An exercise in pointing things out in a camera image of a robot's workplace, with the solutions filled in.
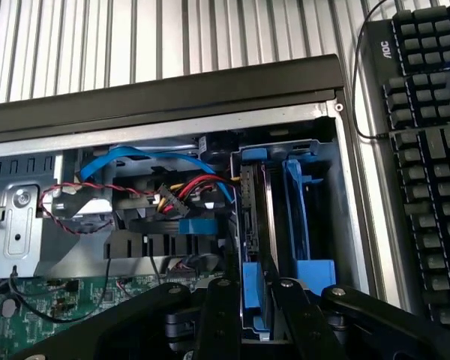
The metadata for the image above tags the green motherboard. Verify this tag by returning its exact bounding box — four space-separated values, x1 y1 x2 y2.
0 274 197 360

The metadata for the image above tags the black and silver PC case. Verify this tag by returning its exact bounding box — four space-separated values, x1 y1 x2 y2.
0 53 384 360

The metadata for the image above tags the thin black keyboard cable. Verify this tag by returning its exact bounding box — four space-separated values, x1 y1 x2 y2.
351 0 392 142

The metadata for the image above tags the black flat wire blue tab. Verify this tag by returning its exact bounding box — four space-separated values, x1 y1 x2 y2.
128 218 219 236

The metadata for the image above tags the blue flat SATA wire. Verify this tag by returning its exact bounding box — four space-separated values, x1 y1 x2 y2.
79 145 236 206

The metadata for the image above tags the black plastic shroud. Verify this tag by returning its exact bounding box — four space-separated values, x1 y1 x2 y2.
102 228 219 260

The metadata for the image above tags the red black twisted wire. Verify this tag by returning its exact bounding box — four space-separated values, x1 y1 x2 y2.
37 181 163 237

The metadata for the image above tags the empty blue disk caddy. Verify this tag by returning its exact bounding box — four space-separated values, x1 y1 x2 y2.
280 158 337 298

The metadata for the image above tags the thin black wire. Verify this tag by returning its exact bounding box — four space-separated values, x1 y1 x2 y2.
7 257 114 324

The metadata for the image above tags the black AOC keyboard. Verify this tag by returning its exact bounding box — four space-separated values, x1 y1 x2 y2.
363 0 450 335

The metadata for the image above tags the silver metal bracket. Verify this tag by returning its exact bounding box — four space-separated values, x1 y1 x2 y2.
0 182 45 279

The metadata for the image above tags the grey disk bay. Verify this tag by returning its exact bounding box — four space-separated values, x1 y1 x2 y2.
229 139 341 343

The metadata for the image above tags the red yellow black power wire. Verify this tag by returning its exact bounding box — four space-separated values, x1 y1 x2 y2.
157 173 244 219

